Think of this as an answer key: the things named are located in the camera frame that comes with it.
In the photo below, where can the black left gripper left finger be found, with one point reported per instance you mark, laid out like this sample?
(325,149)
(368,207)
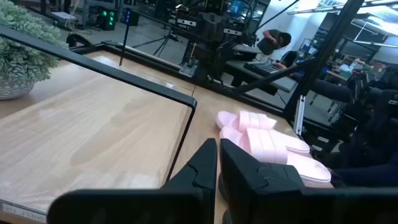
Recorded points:
(174,205)

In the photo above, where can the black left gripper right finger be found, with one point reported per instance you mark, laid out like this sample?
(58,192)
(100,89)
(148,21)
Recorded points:
(264,199)

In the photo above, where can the pink slide sandal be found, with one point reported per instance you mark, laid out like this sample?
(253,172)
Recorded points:
(252,119)
(267,146)

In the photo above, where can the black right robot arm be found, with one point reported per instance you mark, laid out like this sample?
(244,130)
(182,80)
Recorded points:
(367,118)

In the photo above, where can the gray desk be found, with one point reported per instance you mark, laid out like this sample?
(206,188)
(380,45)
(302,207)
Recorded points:
(280,83)

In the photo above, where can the black keyboard on gray desk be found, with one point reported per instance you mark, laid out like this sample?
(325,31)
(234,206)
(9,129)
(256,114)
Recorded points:
(261,68)

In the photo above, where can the person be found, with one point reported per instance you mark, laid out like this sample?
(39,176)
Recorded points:
(273,42)

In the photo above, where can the black tripod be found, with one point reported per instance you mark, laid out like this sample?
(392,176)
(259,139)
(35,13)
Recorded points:
(164,42)

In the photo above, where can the black background robot workstation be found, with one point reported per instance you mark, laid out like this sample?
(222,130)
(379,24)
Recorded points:
(211,31)

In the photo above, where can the black box with blue light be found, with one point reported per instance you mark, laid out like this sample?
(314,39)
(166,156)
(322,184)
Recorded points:
(130,17)

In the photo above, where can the computer with green lights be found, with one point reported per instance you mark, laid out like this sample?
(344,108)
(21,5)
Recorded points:
(107,17)

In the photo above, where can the green succulent in pot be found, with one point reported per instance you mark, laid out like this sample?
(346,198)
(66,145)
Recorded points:
(25,46)

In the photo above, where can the black metal table frame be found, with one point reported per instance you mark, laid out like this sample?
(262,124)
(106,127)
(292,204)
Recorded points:
(326,53)

